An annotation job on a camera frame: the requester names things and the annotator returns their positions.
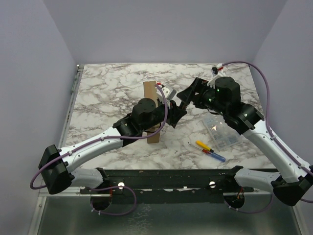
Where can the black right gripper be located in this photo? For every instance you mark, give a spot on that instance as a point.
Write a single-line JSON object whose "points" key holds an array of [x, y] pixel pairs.
{"points": [[196, 92]]}

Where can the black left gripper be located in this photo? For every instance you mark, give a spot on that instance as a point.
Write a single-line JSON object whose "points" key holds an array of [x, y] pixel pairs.
{"points": [[175, 113]]}

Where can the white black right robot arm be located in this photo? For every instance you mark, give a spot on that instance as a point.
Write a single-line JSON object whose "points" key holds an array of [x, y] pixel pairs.
{"points": [[294, 176]]}

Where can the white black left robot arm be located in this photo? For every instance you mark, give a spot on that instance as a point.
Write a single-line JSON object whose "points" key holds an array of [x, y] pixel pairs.
{"points": [[61, 168]]}

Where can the clear plastic parts box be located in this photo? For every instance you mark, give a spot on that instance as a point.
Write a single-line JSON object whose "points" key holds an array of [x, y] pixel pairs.
{"points": [[222, 135]]}

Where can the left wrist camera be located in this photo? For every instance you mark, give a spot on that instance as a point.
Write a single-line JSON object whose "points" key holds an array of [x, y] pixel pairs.
{"points": [[168, 92]]}

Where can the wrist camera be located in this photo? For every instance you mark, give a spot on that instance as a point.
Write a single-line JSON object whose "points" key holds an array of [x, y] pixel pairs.
{"points": [[217, 72], [168, 92]]}

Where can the yellow handled screwdriver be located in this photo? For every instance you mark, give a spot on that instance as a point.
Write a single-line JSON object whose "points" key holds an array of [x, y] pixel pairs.
{"points": [[204, 146]]}

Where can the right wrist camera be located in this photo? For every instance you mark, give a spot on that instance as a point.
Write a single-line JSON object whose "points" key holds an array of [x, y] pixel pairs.
{"points": [[217, 72]]}

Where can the blue red handled screwdriver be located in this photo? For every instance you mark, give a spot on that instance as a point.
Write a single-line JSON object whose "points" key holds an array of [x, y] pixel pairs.
{"points": [[210, 153]]}

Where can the black front mounting rail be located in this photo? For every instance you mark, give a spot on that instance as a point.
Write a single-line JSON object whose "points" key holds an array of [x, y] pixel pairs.
{"points": [[169, 186]]}

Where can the aluminium frame rail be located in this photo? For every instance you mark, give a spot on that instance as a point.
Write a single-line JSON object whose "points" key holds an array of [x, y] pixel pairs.
{"points": [[73, 96]]}

